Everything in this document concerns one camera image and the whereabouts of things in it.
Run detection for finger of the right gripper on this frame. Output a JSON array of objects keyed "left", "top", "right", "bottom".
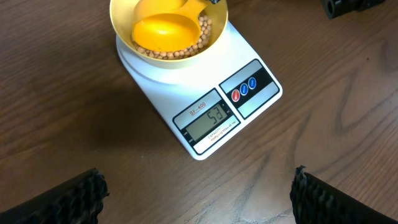
[{"left": 208, "top": 0, "right": 221, "bottom": 4}]

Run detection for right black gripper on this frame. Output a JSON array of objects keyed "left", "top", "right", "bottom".
[{"left": 321, "top": 0, "right": 385, "bottom": 19}]

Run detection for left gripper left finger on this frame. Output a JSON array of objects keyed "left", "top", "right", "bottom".
[{"left": 1, "top": 168, "right": 109, "bottom": 224}]

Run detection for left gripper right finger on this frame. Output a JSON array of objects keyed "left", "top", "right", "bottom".
[{"left": 290, "top": 166, "right": 397, "bottom": 224}]

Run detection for yellow measuring scoop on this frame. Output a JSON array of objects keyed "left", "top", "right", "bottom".
[{"left": 132, "top": 0, "right": 210, "bottom": 52}]

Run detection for soybeans in bowl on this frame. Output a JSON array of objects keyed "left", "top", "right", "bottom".
[{"left": 131, "top": 12, "right": 213, "bottom": 60}]

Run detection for pale yellow plastic bowl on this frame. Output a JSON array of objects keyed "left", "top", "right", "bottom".
[{"left": 109, "top": 0, "right": 228, "bottom": 69}]

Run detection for white digital kitchen scale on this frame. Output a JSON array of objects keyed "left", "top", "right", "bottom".
[{"left": 116, "top": 23, "right": 283, "bottom": 160}]

